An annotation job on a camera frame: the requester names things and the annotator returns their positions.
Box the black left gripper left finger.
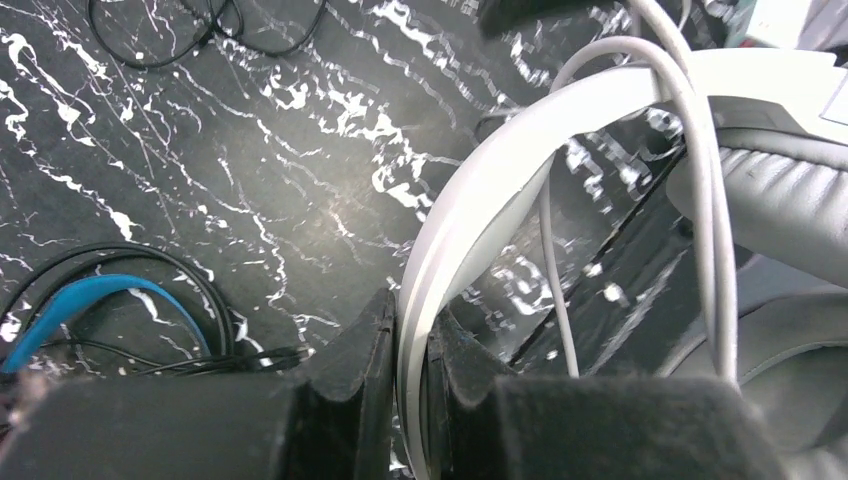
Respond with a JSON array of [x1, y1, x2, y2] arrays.
[[1, 289, 396, 479]]

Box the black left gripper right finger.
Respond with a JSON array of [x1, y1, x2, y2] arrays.
[[426, 313, 784, 479]]

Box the loose black cable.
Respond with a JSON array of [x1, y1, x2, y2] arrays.
[[87, 0, 329, 71]]

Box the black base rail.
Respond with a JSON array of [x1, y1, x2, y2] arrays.
[[486, 139, 699, 375]]

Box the black blue headphones with cable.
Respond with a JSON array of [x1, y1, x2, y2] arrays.
[[1, 241, 312, 381]]

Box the white headphones with cable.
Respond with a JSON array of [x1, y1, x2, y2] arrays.
[[395, 1, 847, 479]]

